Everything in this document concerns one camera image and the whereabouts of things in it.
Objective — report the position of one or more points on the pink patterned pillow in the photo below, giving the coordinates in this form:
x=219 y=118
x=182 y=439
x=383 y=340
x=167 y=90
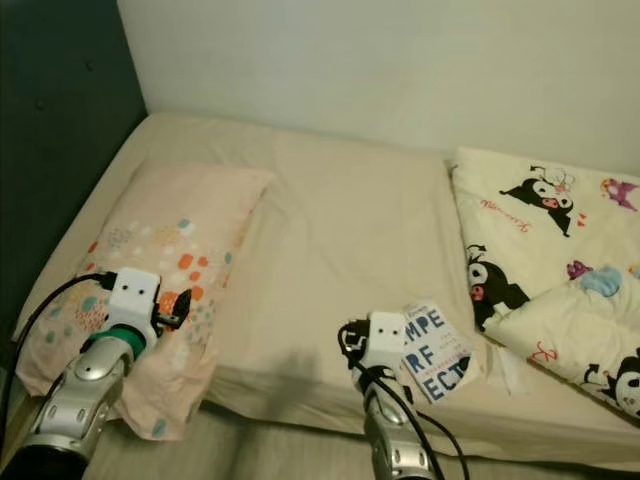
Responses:
x=185 y=240

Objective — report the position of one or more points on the white book with blue letters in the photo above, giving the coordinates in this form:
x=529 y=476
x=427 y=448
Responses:
x=440 y=362

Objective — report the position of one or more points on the small white wrapper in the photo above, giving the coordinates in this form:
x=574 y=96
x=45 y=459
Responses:
x=510 y=372

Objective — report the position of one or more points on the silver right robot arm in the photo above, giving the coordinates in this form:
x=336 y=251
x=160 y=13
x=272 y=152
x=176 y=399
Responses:
x=400 y=435

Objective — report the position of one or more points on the mattress with beige sheet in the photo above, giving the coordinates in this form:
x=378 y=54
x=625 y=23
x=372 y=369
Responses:
x=360 y=250

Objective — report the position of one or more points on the cream cartoon print quilt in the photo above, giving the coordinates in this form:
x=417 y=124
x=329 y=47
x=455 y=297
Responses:
x=540 y=240

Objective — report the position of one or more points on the dark teal padded headboard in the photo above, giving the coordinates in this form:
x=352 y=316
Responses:
x=60 y=120

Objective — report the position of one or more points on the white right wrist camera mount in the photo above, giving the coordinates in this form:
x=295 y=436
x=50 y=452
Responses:
x=386 y=338

